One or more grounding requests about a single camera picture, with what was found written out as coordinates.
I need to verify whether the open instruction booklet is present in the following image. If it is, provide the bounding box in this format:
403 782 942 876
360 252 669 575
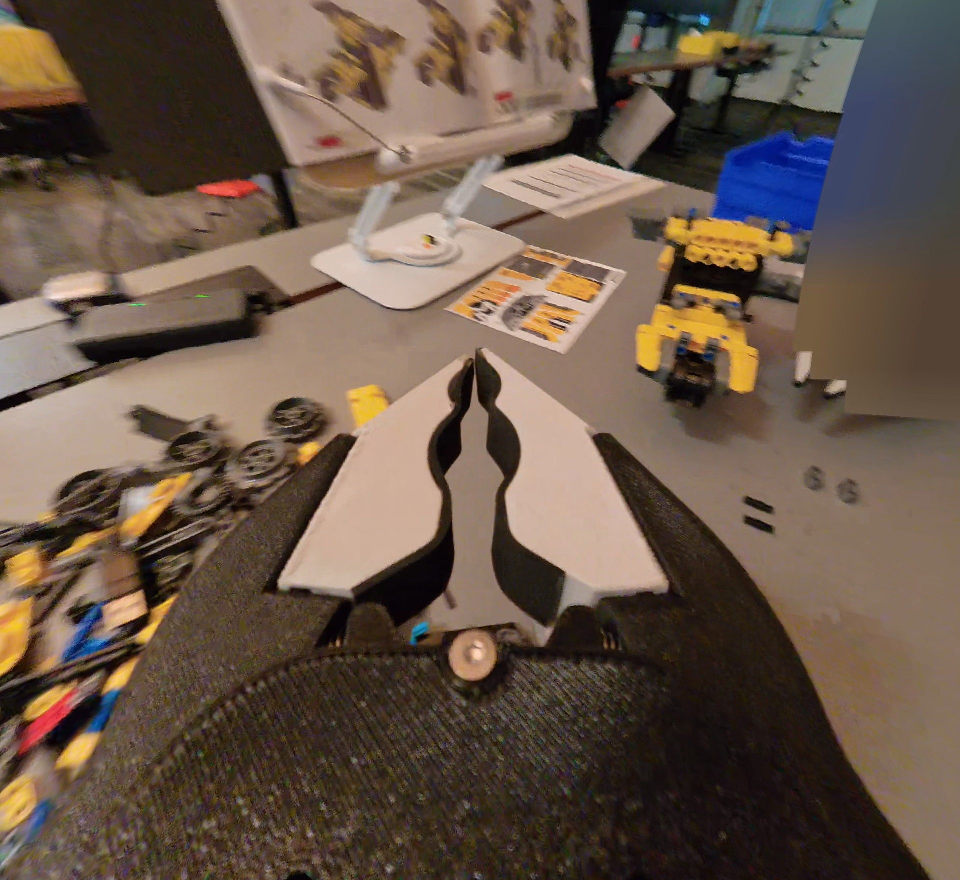
180 0 599 167

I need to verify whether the small yellow brick panel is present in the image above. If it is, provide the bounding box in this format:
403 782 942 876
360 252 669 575
345 384 391 427

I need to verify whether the wooden background table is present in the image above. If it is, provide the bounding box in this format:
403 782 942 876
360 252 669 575
607 40 775 135

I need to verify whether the black partition board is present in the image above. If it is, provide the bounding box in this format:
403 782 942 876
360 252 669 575
0 0 297 195

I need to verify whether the white book stand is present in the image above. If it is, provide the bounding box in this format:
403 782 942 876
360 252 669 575
258 66 560 311

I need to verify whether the yellow sticker sheet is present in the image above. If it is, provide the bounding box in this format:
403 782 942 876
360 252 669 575
444 245 627 355

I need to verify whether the printed paper sheet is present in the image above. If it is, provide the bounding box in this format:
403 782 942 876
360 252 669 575
482 153 667 220

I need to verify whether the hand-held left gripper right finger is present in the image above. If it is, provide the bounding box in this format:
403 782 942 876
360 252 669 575
474 348 670 647

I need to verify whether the black power bank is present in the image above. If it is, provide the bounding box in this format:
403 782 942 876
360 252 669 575
73 288 258 365

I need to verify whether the hanging white paper sheet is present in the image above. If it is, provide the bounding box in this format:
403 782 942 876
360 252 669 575
598 84 678 170

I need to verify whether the pile of toy brick pieces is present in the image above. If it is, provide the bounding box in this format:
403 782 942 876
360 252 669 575
0 396 331 851

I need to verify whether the yellow toy brick vehicle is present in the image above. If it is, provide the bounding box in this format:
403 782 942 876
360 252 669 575
633 209 798 409

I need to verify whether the silver rounded device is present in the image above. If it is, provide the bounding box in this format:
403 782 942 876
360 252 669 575
41 271 115 310

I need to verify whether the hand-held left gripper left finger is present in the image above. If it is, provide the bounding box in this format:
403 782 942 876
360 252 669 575
276 354 477 622

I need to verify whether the blue plastic bin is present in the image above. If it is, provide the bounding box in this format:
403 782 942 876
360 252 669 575
711 132 835 230

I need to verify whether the yellow plastic bin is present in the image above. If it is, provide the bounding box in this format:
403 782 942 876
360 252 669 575
677 30 742 58

